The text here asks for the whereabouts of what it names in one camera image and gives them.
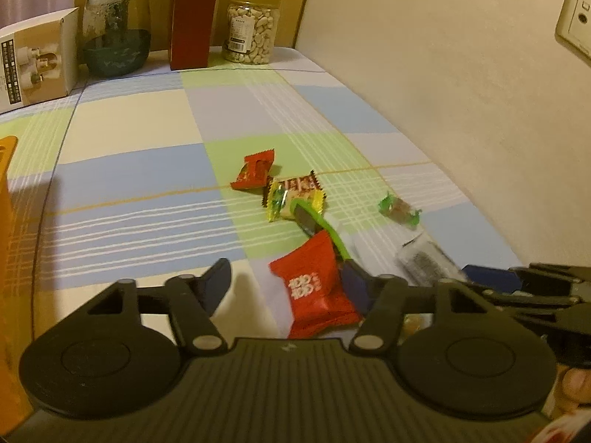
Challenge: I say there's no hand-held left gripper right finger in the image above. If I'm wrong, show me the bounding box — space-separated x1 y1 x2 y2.
339 261 509 356

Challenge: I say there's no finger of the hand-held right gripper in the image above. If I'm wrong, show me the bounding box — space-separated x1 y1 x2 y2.
462 262 591 295
480 287 591 321

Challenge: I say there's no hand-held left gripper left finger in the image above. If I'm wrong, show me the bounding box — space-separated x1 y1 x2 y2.
85 258 232 356

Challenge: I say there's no large red snack packet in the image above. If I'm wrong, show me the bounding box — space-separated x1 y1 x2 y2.
269 231 364 339

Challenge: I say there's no long green snack packet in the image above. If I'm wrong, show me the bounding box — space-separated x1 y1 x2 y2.
290 198 354 264

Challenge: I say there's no clear snack packet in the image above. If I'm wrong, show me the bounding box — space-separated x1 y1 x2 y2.
396 235 468 288

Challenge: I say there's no small green candy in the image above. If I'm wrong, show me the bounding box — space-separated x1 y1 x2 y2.
378 192 424 230

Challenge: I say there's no green yellow candy packet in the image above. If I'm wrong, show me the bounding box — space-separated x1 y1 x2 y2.
262 180 327 223

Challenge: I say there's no small red snack packet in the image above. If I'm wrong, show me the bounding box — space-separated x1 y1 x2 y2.
230 148 276 191

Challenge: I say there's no orange plastic tray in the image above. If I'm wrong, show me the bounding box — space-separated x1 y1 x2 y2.
0 135 42 443

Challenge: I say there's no person's right hand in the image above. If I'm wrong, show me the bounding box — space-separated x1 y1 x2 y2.
551 364 591 420

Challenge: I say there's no red white candy wrapper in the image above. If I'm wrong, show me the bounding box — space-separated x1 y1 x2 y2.
265 171 320 195

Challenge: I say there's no open red carton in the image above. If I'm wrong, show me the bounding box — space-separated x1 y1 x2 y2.
168 0 219 71

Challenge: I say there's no clear jar of nuts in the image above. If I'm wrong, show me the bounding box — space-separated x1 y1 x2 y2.
223 0 282 65

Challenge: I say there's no dark glass jar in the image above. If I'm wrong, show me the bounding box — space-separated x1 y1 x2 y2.
82 0 151 77

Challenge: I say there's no white printed cardboard box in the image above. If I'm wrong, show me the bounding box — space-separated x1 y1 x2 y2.
0 7 80 114

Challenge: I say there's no large wall socket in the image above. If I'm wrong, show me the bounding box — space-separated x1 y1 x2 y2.
554 0 591 66

